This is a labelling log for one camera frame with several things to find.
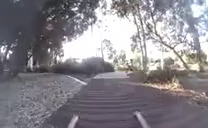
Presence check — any dark paved path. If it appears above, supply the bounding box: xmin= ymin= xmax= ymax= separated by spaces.
xmin=41 ymin=71 xmax=208 ymax=128

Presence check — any pale kerb strip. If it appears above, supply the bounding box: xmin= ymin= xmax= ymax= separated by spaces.
xmin=65 ymin=75 xmax=88 ymax=86

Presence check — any dark hedge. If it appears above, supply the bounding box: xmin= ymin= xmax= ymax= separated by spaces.
xmin=51 ymin=57 xmax=116 ymax=76

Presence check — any dry leaf-littered ground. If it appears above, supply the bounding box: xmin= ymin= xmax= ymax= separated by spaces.
xmin=142 ymin=71 xmax=208 ymax=107

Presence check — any grey mulch ground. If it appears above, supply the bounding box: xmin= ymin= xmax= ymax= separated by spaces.
xmin=0 ymin=72 xmax=87 ymax=128

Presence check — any low green bush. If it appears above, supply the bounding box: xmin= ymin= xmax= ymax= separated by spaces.
xmin=131 ymin=67 xmax=180 ymax=84

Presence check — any robot's own part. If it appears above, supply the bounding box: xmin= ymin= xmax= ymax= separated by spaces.
xmin=133 ymin=110 xmax=151 ymax=128
xmin=67 ymin=114 xmax=80 ymax=128

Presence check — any row of dark trees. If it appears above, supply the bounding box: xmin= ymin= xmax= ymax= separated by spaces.
xmin=0 ymin=0 xmax=101 ymax=75

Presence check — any small distant tree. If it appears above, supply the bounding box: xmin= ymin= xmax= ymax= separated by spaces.
xmin=100 ymin=38 xmax=127 ymax=68

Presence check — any leaning thin-trunked tree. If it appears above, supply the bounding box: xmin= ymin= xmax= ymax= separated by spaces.
xmin=110 ymin=0 xmax=208 ymax=73

